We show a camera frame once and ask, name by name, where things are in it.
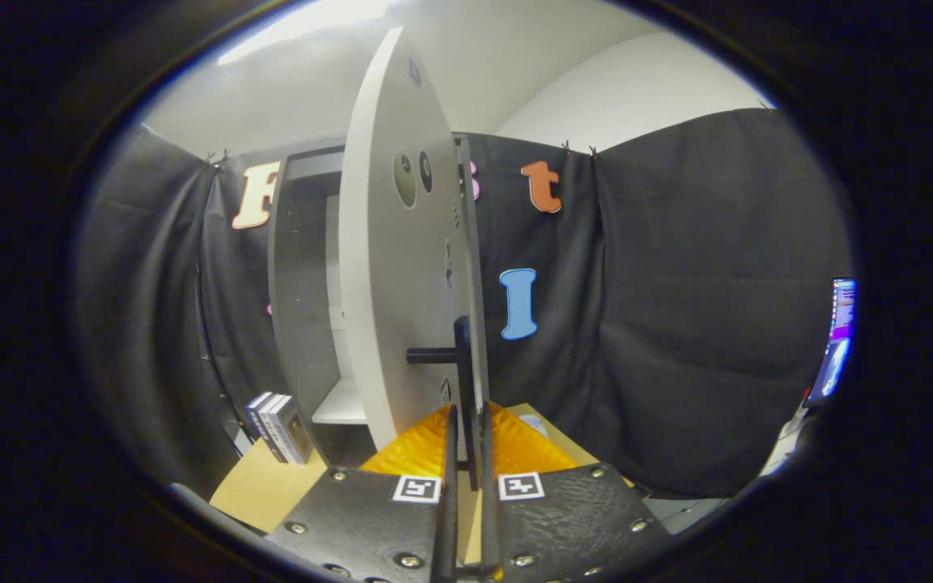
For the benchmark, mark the computer monitor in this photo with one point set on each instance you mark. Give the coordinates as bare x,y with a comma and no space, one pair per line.
837,340

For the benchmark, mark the pale blue white round object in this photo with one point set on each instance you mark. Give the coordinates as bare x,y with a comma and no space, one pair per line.
534,424

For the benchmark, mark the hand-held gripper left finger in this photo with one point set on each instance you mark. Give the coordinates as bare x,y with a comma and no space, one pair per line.
353,526

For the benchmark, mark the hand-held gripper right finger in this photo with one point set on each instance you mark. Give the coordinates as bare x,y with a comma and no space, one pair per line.
580,526

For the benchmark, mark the black backdrop cloth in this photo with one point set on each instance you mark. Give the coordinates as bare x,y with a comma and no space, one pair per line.
677,283

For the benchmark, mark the grey cabinet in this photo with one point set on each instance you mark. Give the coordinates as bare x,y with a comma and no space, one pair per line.
300,308

